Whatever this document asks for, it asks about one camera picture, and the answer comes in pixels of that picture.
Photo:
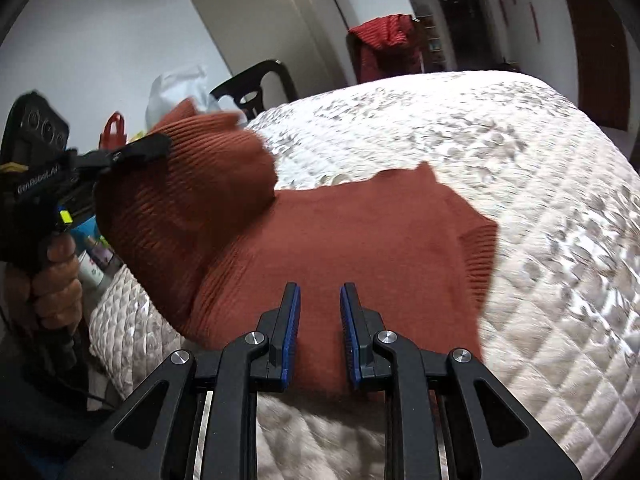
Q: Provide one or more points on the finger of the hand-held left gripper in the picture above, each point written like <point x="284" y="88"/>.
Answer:
<point x="145" y="147"/>

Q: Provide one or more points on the black plastic chair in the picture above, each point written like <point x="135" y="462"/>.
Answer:
<point x="272" y="75"/>

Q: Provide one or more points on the white plastic bag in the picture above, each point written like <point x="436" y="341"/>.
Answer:
<point x="175" y="95"/>

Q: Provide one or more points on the red hanging garment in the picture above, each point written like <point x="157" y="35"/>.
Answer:
<point x="387" y="40"/>

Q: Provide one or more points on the white bottle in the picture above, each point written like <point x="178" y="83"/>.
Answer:
<point x="100" y="265"/>

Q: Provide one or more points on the person's left hand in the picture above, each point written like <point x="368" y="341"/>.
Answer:
<point x="60" y="285"/>

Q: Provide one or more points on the wall shelf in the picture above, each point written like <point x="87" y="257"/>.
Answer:
<point x="432" y="42"/>

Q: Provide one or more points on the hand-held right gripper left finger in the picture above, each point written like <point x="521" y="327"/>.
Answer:
<point x="289" y="345"/>

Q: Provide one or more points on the rust ribbed knit sweater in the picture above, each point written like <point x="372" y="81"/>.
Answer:
<point x="350" y="235"/>

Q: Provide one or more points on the beige quilted bed cover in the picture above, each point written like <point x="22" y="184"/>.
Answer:
<point x="525" y="185"/>

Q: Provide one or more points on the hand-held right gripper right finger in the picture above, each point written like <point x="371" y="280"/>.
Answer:
<point x="348" y="345"/>

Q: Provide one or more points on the brown door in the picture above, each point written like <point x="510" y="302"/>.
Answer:
<point x="600" y="50"/>

